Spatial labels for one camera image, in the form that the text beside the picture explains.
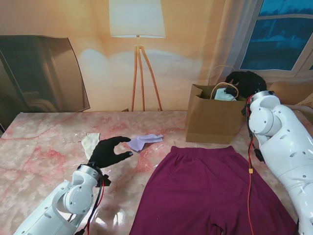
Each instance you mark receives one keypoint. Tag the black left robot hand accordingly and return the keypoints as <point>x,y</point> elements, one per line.
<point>104,154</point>

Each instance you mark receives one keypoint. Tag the lavender sock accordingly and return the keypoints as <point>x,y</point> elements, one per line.
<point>141,143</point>

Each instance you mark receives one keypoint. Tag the smooth beige cushion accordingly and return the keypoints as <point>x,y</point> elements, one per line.
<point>291,91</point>

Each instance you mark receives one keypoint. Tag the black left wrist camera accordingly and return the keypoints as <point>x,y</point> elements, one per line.
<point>105,180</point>

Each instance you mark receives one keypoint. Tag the dark framed mirror panel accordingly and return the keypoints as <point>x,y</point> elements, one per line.
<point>36,73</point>

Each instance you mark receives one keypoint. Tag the light blue sock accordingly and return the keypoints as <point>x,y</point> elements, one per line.
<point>221,95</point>

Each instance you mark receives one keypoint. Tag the maroon shorts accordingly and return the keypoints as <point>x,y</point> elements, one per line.
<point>195,191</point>

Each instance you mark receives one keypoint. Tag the white shade tripod floor lamp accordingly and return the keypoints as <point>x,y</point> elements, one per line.
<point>137,19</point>

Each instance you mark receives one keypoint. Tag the beige sofa frame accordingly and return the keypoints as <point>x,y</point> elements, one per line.
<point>305,109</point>

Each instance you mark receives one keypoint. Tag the kraft paper bag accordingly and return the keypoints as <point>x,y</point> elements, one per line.
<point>210,127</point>

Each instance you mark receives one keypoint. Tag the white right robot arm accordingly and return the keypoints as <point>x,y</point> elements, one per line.
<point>286,137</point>

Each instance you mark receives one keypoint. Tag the cream white sock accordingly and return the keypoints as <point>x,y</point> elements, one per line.
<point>89,142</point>

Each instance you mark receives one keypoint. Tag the white framed window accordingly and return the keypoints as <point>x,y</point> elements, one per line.
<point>276,41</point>

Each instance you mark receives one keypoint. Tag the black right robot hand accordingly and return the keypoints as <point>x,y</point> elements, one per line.
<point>252,83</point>

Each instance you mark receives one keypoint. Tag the sheer beige curtain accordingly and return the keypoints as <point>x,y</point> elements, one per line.
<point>230,36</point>

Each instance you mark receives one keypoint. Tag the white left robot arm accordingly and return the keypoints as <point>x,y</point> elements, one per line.
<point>73,200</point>

